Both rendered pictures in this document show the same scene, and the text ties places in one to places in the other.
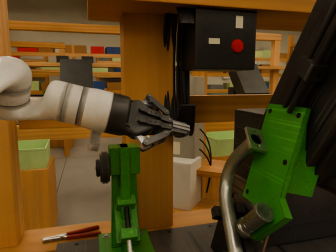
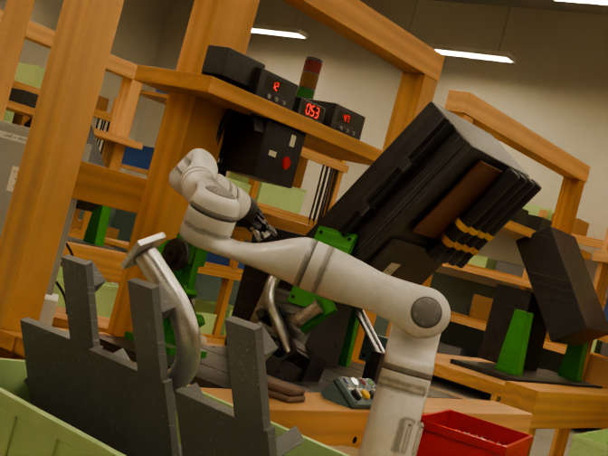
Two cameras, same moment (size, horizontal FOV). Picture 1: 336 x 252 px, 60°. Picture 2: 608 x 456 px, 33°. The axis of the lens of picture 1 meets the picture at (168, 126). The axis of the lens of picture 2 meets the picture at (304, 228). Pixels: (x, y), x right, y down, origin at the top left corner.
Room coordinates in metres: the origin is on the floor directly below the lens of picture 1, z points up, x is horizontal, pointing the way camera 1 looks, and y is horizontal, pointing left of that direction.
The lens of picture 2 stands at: (-1.32, 1.42, 1.23)
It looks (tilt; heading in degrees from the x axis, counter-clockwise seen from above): 1 degrees up; 321
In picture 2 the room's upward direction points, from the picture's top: 15 degrees clockwise
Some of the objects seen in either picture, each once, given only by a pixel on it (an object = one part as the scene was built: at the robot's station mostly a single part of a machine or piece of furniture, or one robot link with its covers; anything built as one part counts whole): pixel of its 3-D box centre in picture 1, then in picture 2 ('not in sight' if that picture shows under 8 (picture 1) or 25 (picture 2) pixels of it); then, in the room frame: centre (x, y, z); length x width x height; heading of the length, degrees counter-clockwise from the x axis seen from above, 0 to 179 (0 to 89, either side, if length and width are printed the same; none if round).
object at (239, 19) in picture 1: (217, 42); (263, 151); (0.82, -0.13, 1.42); 0.17 x 0.12 x 0.15; 105
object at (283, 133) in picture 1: (286, 156); (328, 270); (0.57, -0.24, 1.17); 0.13 x 0.12 x 0.20; 105
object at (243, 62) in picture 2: not in sight; (233, 68); (0.79, 0.04, 1.59); 0.15 x 0.07 x 0.07; 105
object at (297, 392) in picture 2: not in sight; (278, 389); (0.29, 0.06, 0.91); 0.10 x 0.08 x 0.03; 22
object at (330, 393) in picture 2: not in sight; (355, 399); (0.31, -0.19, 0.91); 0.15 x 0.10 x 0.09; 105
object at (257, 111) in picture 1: (294, 169); (297, 297); (0.81, -0.36, 1.07); 0.30 x 0.18 x 0.34; 105
